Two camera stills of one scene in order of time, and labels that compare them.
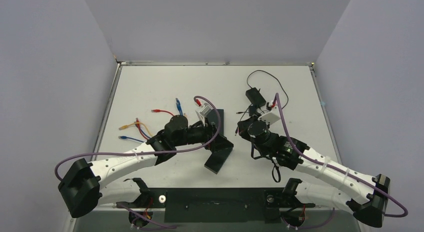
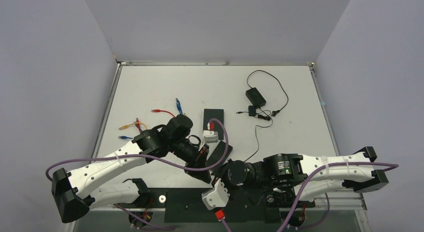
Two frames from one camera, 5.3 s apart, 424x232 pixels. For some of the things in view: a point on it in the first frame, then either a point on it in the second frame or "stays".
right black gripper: (245, 127) → (221, 172)
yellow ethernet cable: (124, 127) stays
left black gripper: (209, 130) → (201, 160)
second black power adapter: (252, 111) stays
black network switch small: (220, 152) stays
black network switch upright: (213, 116) stays
